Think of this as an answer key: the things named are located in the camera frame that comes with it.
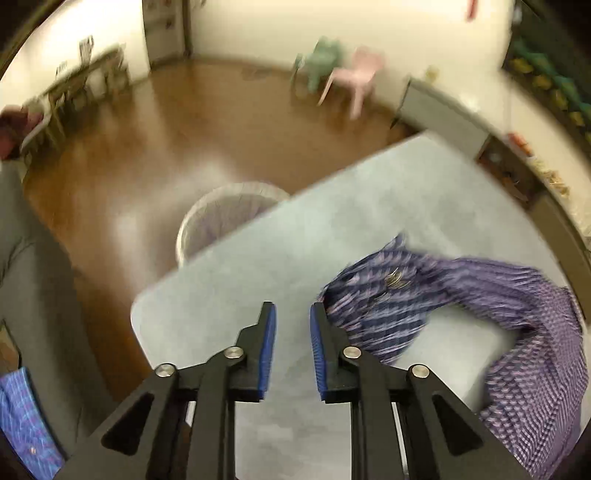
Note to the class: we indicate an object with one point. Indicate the pink plastic child chair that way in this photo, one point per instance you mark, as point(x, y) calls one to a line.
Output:
point(360, 74)

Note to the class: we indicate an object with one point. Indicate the green yellow wall poster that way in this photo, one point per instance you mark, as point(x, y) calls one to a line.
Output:
point(554, 69)

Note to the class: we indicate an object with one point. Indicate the red wall ornament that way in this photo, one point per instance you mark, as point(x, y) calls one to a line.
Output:
point(472, 9)

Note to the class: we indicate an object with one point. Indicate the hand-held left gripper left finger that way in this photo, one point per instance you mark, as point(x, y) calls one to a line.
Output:
point(268, 350)

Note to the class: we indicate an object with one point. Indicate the small red object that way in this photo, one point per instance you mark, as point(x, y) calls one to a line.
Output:
point(519, 142)

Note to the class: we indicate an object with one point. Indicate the grey sofa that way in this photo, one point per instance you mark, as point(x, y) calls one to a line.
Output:
point(37, 300)

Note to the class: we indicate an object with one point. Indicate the purple checked shirt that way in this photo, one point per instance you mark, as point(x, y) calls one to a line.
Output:
point(531, 369)

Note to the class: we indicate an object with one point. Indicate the green plastic child chair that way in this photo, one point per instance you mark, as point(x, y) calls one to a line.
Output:
point(323, 57)

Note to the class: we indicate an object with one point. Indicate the blue plaid cloth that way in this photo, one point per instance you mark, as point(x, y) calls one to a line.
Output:
point(23, 415)

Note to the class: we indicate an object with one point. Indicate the grey door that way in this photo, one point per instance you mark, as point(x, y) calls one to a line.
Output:
point(161, 41)

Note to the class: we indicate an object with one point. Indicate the white laundry basket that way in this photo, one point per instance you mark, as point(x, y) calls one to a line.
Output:
point(217, 217)

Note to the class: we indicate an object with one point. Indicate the dark red cloth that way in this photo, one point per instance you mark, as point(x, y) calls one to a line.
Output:
point(14, 129)

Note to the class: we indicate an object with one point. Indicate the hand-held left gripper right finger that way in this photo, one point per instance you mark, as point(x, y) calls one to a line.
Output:
point(317, 350)

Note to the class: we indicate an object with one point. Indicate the grey low cabinet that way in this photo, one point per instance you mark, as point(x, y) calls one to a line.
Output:
point(438, 110)

